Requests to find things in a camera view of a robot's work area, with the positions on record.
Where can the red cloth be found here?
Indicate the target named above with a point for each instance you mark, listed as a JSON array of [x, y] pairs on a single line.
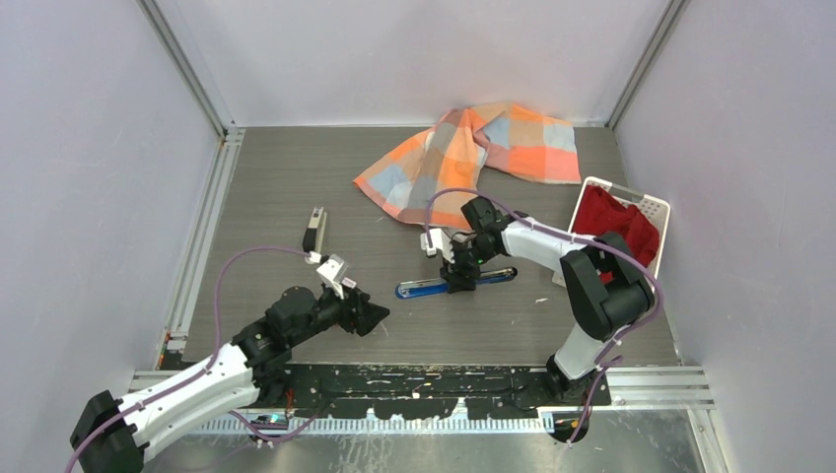
[[599, 213]]

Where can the blue stapler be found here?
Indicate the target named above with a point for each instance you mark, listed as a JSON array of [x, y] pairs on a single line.
[[430, 287]]

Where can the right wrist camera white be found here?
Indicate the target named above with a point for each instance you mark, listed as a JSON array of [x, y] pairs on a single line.
[[437, 243]]

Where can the aluminium slotted rail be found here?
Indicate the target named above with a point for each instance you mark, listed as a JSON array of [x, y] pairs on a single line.
[[229, 425]]

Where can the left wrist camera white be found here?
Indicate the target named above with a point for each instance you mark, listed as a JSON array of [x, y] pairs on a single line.
[[331, 271]]

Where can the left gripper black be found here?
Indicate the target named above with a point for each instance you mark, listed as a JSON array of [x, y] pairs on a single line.
[[365, 314]]

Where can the black beige stapler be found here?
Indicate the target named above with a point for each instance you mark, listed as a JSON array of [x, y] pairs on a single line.
[[314, 233]]

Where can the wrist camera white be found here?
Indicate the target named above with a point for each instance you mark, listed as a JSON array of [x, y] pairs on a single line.
[[437, 243], [331, 271]]

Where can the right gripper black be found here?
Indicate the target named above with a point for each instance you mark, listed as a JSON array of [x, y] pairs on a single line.
[[452, 273]]

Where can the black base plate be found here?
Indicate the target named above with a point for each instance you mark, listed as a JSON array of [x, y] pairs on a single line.
[[419, 392]]

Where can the orange checkered cloth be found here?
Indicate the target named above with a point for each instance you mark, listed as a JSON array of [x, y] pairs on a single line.
[[428, 177]]

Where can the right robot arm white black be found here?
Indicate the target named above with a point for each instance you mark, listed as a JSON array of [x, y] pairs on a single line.
[[608, 289]]

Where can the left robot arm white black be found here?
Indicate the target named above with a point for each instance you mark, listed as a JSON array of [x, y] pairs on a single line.
[[123, 434]]

